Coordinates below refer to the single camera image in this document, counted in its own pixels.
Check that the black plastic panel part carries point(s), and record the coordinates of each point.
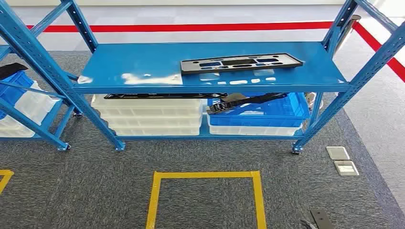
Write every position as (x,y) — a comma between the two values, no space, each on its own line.
(189,66)

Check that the black ribbed plastic part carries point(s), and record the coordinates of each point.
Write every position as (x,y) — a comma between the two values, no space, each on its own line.
(234,100)

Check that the blue metal shelf rack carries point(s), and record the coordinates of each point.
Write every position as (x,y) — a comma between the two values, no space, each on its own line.
(142,63)
(47,132)

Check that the blue plastic crate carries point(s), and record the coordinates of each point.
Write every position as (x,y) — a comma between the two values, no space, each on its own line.
(12,91)
(253,121)

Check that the red barrier belt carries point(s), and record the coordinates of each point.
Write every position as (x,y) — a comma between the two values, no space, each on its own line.
(189,27)

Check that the silver floor outlet box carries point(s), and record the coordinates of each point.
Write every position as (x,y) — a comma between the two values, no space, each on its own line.
(338,153)
(346,168)

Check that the silver stanchion post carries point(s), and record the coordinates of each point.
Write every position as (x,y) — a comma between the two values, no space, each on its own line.
(352,23)

